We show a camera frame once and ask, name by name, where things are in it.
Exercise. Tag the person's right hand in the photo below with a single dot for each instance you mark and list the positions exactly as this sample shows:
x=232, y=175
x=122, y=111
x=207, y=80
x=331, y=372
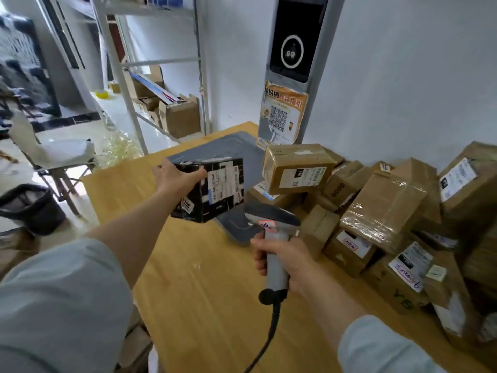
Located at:
x=299, y=264

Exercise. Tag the person's left hand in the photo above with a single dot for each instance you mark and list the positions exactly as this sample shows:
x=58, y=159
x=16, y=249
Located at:
x=171, y=180

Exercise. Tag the person's left thumb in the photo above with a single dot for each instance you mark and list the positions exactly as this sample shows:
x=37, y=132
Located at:
x=195, y=175

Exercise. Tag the person's right thumb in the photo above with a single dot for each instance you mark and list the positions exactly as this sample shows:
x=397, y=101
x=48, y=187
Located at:
x=264, y=240

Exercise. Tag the black parcel box white labels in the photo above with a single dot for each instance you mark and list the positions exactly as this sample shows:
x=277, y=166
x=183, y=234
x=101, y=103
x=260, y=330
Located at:
x=221, y=190

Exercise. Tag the grey handheld barcode scanner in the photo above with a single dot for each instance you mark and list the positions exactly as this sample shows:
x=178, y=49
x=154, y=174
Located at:
x=277, y=269

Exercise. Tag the person's right forearm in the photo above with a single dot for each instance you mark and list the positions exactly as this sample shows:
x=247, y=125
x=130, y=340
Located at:
x=334, y=306

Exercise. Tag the person's left forearm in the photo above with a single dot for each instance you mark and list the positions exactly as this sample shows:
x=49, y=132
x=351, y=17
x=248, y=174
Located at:
x=132, y=236

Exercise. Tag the grey scanning pad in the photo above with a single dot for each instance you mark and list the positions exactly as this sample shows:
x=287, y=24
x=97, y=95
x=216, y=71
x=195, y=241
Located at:
x=237, y=151

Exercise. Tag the open brown cardboard box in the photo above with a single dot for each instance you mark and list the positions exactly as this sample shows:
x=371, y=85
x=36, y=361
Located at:
x=180, y=118

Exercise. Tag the clear crumpled plastic wrap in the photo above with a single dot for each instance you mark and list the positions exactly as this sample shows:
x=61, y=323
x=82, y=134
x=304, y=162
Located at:
x=118, y=149

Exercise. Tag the stack of flat papers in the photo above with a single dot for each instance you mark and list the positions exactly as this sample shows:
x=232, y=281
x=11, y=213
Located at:
x=155, y=89

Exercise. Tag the orange poster sticker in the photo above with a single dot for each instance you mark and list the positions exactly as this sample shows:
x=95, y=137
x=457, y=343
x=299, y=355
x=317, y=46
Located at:
x=283, y=112

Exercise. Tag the small yellow object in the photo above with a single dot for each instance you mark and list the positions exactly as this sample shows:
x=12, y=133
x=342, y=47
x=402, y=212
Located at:
x=102, y=95

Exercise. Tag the pile of cardboard parcels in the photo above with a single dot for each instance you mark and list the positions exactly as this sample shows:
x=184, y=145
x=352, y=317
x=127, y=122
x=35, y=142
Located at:
x=388, y=213

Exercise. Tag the white metal shelf rack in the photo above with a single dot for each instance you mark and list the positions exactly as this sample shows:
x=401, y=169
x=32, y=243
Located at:
x=116, y=69

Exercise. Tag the white folding chair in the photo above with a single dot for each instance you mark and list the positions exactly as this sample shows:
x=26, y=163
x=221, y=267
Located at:
x=54, y=153

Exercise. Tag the black waste basket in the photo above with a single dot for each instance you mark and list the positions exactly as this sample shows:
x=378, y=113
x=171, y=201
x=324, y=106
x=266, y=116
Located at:
x=33, y=209

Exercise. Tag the grey kiosk tower black screen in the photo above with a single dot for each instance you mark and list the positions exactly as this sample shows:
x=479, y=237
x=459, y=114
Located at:
x=295, y=34

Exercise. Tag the black white patterned curtain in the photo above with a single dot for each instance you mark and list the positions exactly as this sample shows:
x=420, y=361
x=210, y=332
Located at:
x=23, y=65

